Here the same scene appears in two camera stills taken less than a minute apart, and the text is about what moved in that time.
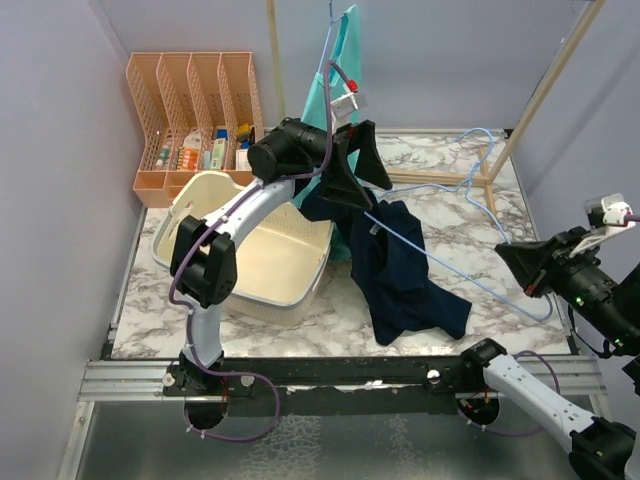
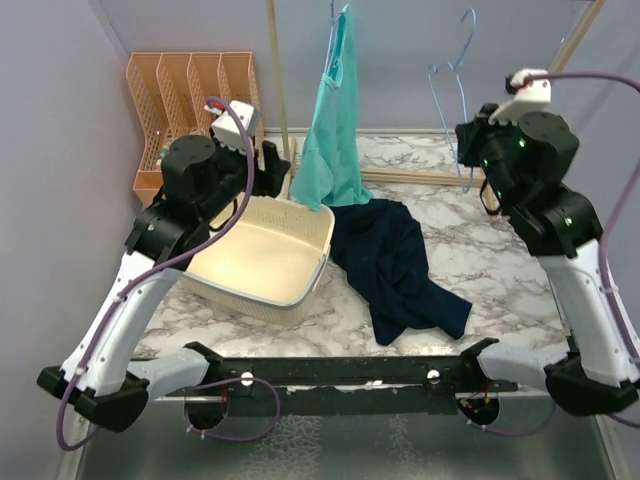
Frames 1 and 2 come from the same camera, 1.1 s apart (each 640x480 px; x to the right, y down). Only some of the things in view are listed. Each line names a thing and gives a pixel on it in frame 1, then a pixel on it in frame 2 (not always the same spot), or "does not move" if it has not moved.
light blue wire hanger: [482, 208] → [456, 66]
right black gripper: [536, 262] → [486, 129]
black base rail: [318, 386] does not move
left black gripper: [337, 182] → [269, 180]
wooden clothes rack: [490, 172] does not move
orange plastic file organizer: [199, 113] does not move
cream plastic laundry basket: [279, 257] does not move
